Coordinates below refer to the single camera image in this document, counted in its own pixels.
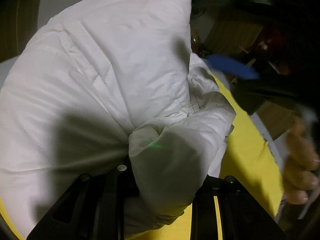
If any white puffy down jacket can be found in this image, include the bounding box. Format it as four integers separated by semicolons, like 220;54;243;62
1;0;236;238

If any bare right hand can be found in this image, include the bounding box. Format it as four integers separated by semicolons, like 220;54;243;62
283;117;319;205

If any yellow bed sheet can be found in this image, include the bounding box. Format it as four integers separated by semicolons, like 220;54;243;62
1;72;283;239

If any round dark fan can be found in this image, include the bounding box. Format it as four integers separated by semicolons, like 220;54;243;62
190;0;207;19

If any white mattress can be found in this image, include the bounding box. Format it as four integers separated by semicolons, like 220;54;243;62
249;113;284;172

